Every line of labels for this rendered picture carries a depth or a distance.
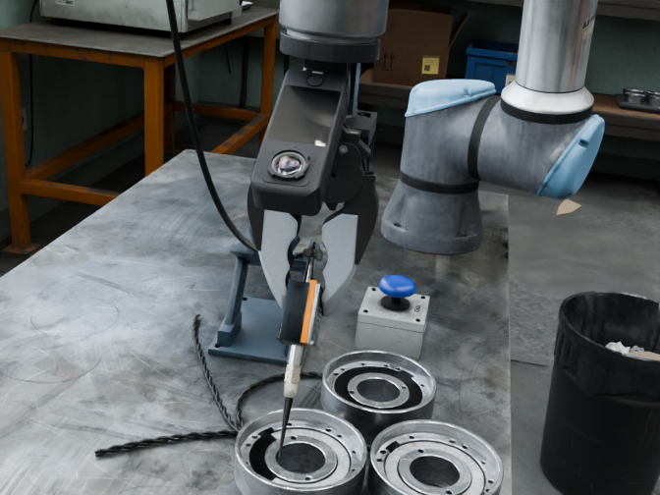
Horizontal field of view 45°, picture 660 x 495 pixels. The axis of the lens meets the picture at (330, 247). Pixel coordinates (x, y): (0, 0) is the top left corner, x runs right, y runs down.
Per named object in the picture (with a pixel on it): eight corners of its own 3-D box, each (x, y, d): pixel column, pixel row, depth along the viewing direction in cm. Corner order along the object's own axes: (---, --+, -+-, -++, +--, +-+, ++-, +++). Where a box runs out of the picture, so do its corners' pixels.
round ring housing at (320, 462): (389, 492, 64) (394, 451, 63) (294, 555, 57) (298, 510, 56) (301, 431, 71) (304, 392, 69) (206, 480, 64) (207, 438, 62)
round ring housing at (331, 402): (369, 373, 81) (373, 338, 79) (453, 420, 74) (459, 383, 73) (296, 412, 74) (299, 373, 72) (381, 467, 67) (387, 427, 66)
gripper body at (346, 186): (373, 183, 65) (390, 32, 60) (360, 219, 57) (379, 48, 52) (282, 171, 65) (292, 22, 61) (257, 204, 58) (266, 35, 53)
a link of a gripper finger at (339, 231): (367, 291, 66) (366, 186, 63) (358, 323, 61) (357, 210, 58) (331, 289, 67) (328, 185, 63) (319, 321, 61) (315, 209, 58)
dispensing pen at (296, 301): (255, 455, 57) (294, 233, 61) (264, 453, 62) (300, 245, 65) (285, 460, 57) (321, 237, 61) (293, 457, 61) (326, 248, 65)
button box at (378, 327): (419, 361, 84) (425, 321, 82) (354, 350, 85) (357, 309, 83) (426, 327, 91) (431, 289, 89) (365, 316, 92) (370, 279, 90)
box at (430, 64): (458, 92, 398) (469, 16, 383) (361, 82, 401) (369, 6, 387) (456, 78, 434) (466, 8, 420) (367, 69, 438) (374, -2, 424)
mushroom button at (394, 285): (409, 332, 84) (414, 290, 82) (372, 326, 85) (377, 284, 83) (412, 315, 88) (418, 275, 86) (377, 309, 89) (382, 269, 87)
